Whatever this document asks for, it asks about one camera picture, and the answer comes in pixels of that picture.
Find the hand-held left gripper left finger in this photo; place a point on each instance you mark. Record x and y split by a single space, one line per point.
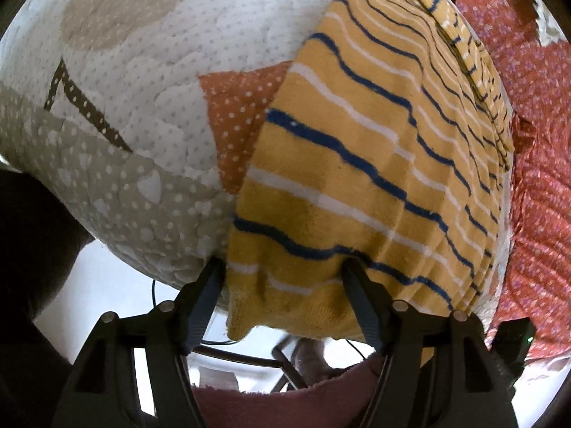
203 303

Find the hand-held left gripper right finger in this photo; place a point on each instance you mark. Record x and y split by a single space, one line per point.
361 303

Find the yellow striped garment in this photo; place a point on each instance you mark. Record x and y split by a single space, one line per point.
357 165

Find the maroon cloth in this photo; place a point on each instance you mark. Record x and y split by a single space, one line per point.
276 410

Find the orange floral cloth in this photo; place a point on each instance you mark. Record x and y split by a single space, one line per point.
544 187

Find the quilted heart-print blanket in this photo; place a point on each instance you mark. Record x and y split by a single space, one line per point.
156 53

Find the white patterned cloth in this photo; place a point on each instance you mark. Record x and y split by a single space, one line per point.
546 26

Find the black metal frame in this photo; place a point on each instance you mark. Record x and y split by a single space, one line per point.
236 356

